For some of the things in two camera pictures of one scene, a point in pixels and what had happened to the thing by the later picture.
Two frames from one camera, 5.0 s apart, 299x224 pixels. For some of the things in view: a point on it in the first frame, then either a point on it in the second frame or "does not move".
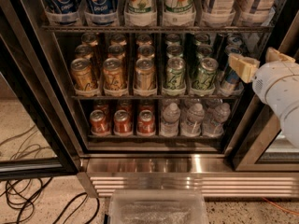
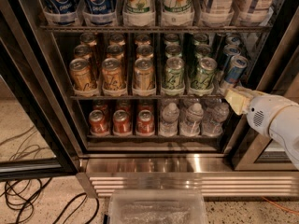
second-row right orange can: (146, 50) does not move
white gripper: (275, 80) → (261, 110)
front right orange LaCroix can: (145, 75) does not move
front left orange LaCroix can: (82, 76) does not move
